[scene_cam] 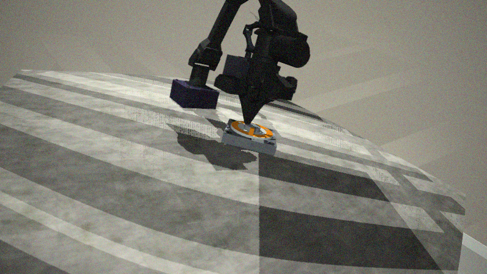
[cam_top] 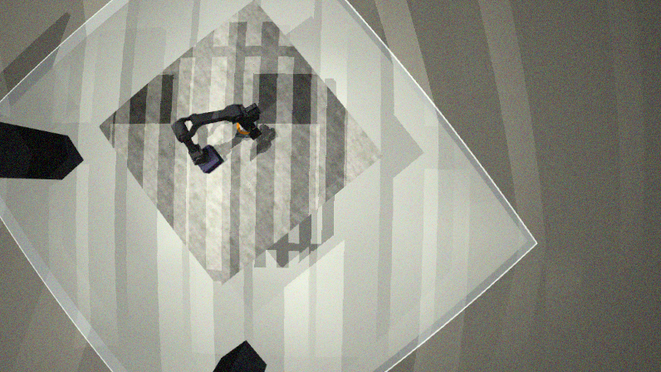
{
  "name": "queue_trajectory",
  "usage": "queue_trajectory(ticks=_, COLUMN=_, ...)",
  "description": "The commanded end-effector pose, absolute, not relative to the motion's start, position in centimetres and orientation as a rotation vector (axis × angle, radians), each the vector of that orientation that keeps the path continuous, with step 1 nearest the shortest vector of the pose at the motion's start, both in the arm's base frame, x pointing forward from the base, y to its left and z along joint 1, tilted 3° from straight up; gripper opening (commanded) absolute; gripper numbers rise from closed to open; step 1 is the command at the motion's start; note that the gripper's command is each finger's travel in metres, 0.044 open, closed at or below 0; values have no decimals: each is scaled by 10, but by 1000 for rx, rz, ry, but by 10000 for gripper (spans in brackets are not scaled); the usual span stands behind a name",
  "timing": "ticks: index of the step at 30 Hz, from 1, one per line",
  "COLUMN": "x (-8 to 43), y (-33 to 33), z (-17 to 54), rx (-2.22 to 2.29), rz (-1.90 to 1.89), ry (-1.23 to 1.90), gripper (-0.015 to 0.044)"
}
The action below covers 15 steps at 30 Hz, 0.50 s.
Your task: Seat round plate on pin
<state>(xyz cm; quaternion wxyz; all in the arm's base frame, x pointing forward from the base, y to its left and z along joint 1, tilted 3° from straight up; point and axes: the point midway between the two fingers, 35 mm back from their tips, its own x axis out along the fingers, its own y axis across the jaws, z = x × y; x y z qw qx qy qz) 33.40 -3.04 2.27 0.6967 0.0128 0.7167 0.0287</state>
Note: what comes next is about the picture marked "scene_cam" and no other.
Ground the orange round plate with holes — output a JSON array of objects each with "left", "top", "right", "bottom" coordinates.
[{"left": 231, "top": 121, "right": 273, "bottom": 140}]

